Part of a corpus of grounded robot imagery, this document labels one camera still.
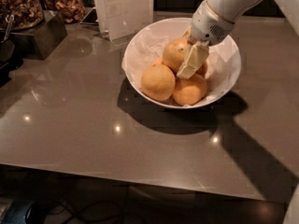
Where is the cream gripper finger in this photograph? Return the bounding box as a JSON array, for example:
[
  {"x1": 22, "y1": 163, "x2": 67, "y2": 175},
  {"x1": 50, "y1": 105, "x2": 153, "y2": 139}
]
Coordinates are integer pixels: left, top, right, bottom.
[
  {"x1": 177, "y1": 41, "x2": 209, "y2": 79},
  {"x1": 182, "y1": 26, "x2": 196, "y2": 45}
]

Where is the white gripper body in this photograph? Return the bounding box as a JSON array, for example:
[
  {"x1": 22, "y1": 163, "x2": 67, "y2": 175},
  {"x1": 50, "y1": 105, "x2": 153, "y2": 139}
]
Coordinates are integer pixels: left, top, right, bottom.
[{"x1": 191, "y1": 1, "x2": 235, "y2": 46}]

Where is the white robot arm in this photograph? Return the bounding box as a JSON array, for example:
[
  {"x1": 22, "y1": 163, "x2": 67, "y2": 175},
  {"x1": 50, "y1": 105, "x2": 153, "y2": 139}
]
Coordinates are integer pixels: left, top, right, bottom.
[{"x1": 177, "y1": 0, "x2": 299, "y2": 79}]

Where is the white ceramic bowl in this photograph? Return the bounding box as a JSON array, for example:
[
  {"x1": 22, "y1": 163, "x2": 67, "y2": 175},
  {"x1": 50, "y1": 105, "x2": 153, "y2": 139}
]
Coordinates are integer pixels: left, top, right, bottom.
[{"x1": 122, "y1": 17, "x2": 243, "y2": 110}]

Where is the hidden back left orange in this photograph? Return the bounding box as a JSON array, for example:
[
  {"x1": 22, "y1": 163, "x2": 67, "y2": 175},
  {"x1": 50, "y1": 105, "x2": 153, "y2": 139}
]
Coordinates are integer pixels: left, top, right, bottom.
[{"x1": 150, "y1": 57, "x2": 163, "y2": 65}]

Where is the white paper liner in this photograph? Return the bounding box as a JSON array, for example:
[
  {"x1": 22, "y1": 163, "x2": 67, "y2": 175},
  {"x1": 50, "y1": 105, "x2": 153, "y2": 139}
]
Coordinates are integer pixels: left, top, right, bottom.
[{"x1": 121, "y1": 28, "x2": 237, "y2": 108}]

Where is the clear acrylic sign holder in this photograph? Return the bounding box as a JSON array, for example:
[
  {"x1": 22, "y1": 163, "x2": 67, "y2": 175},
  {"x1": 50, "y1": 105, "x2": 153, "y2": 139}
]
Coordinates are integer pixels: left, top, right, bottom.
[{"x1": 94, "y1": 0, "x2": 154, "y2": 41}]

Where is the glass jar of dried fruit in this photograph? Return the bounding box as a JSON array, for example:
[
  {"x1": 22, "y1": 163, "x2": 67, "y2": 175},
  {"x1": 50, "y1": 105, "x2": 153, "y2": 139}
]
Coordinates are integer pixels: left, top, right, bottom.
[{"x1": 44, "y1": 0, "x2": 85, "y2": 23}]

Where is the glass jar of nuts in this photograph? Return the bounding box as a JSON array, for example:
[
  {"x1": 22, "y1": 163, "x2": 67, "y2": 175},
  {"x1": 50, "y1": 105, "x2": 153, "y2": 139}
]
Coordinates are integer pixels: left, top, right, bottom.
[{"x1": 0, "y1": 0, "x2": 44, "y2": 31}]

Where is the metal scoop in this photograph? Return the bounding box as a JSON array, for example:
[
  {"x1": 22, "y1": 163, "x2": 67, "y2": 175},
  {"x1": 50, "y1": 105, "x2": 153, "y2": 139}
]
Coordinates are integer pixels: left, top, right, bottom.
[{"x1": 3, "y1": 14, "x2": 14, "y2": 42}]

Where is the blue object on floor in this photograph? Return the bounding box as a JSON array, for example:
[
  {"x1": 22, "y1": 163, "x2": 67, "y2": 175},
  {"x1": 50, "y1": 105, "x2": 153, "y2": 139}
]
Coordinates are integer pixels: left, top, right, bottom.
[{"x1": 0, "y1": 199, "x2": 35, "y2": 224}]

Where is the black cable on floor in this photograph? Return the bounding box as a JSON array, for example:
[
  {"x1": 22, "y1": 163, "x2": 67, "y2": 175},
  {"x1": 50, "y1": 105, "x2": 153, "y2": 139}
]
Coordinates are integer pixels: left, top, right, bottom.
[{"x1": 52, "y1": 184, "x2": 132, "y2": 224}]

